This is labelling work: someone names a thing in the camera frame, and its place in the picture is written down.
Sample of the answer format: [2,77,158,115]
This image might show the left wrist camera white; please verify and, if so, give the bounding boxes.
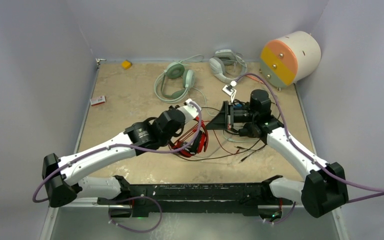
[177,98,202,124]

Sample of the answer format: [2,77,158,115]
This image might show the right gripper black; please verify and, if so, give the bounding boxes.
[205,101,258,131]

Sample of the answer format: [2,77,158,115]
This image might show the white grey headphones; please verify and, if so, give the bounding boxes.
[208,49,248,84]

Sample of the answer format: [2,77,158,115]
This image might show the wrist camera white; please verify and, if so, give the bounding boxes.
[177,98,202,124]
[222,80,237,103]

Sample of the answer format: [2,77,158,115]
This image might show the round pastel drawer cabinet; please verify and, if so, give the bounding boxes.
[260,31,322,89]

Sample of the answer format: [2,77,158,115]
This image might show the red headphones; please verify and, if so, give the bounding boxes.
[168,121,209,158]

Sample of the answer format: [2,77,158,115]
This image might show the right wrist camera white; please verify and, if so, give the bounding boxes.
[222,80,237,103]

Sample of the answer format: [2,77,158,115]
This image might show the black blue headphones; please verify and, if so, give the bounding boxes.
[226,102,272,138]

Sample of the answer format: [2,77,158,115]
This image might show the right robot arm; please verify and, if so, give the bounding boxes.
[206,89,349,218]

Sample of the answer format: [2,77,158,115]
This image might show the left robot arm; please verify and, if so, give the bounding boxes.
[32,105,199,208]

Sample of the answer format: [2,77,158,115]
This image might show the red white small card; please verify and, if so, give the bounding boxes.
[89,95,107,106]

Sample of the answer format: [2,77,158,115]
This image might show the yellow small block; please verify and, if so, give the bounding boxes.
[120,60,133,70]

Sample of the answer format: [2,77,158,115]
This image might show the mint green headphones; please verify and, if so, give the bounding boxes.
[153,61,196,104]

